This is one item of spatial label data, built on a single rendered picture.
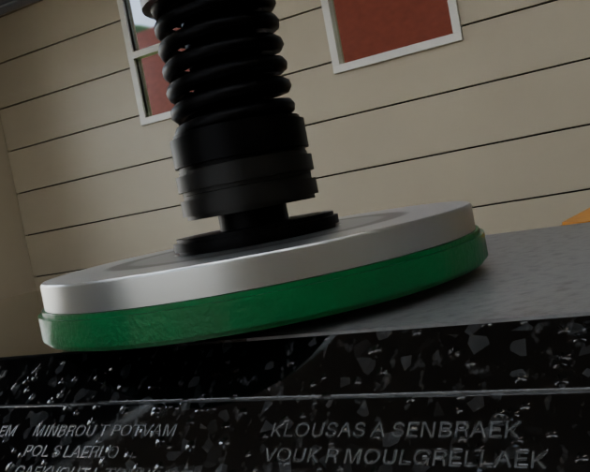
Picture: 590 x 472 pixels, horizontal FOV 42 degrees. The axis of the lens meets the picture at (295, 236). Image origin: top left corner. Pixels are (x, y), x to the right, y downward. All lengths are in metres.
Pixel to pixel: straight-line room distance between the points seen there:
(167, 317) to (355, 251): 0.07
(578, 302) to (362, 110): 6.66
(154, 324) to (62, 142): 8.66
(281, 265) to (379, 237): 0.04
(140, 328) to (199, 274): 0.03
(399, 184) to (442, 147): 0.51
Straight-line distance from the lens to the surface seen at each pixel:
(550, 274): 0.33
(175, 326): 0.28
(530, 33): 6.53
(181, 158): 0.37
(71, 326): 0.32
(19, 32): 9.40
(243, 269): 0.28
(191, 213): 0.37
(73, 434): 0.33
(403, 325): 0.27
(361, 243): 0.29
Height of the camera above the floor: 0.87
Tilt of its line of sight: 3 degrees down
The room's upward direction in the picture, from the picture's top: 11 degrees counter-clockwise
